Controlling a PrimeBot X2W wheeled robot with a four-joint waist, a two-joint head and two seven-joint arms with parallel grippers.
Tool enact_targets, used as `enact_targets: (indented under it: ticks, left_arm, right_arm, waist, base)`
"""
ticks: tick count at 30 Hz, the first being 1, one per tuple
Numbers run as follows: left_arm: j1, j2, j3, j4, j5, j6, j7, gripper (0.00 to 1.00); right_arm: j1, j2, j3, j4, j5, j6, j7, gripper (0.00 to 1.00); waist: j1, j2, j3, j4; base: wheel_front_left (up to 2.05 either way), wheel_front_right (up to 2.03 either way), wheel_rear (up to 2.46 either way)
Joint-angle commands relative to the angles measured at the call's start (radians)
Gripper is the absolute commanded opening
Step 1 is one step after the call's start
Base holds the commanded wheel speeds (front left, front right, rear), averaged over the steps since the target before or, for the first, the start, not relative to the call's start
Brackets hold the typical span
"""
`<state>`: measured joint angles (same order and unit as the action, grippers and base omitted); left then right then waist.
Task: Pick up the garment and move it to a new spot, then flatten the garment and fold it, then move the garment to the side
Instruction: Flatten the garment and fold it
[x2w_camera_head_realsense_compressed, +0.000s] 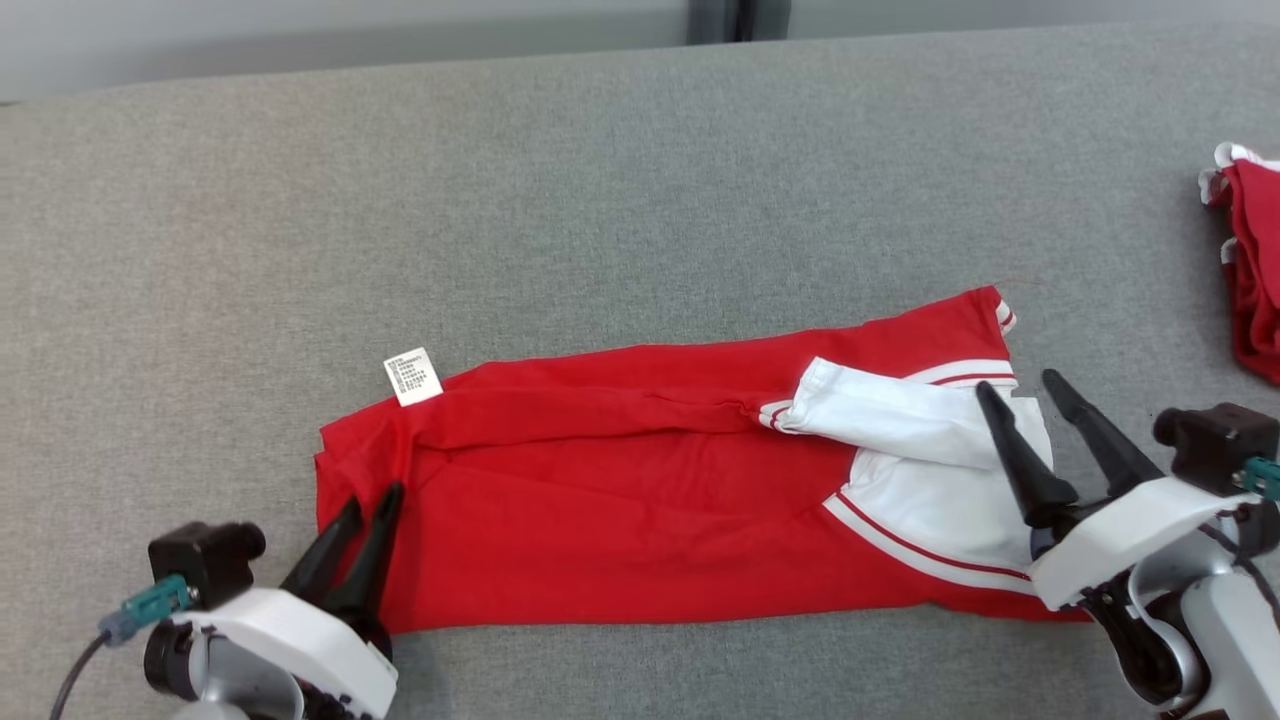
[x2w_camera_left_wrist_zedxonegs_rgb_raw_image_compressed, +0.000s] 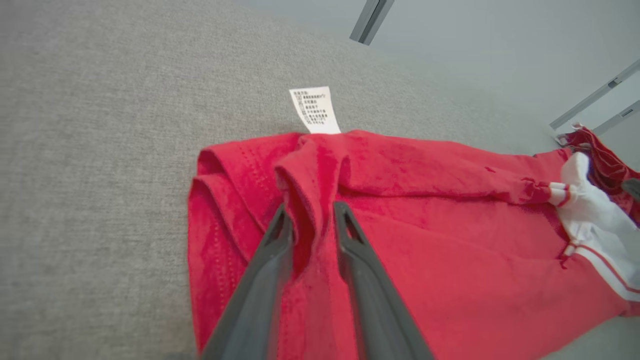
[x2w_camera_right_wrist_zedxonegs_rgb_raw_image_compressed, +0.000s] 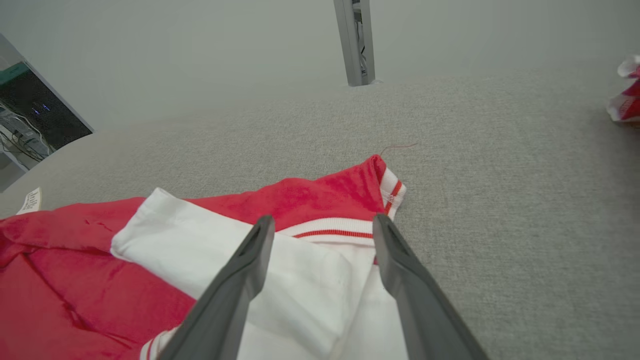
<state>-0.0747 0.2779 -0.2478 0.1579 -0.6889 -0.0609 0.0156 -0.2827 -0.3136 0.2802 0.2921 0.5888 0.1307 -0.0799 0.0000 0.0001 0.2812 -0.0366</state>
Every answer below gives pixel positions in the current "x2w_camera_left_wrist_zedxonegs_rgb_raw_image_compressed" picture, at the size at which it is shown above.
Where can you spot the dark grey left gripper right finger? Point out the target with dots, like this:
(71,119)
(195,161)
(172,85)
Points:
(375,305)

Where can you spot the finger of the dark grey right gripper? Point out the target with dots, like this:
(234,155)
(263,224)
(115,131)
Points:
(633,188)

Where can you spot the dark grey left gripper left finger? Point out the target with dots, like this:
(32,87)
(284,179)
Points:
(255,295)

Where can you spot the red and white T-shirt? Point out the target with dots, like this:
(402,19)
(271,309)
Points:
(450,250)

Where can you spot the slanted grey metal frame bar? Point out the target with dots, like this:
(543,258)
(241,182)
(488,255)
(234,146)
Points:
(620,115)
(595,95)

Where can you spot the grey metal frame post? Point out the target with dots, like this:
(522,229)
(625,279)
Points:
(371,20)

